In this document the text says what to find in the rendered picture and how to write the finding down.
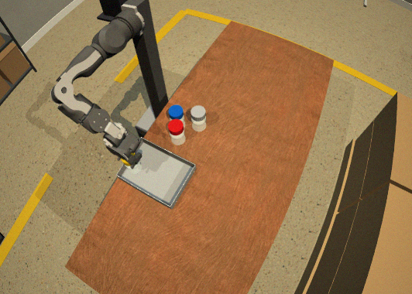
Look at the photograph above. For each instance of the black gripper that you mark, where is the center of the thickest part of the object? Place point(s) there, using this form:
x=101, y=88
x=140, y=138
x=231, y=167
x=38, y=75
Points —
x=128, y=146

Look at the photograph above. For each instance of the glass bottle with blue cap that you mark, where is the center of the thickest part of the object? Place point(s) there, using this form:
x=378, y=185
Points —
x=176, y=112

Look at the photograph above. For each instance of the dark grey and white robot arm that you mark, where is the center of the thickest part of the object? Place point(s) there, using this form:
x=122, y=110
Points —
x=110, y=40

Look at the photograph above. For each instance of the clear glass bottle with grey cap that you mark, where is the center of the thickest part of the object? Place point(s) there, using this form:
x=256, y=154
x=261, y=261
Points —
x=198, y=118

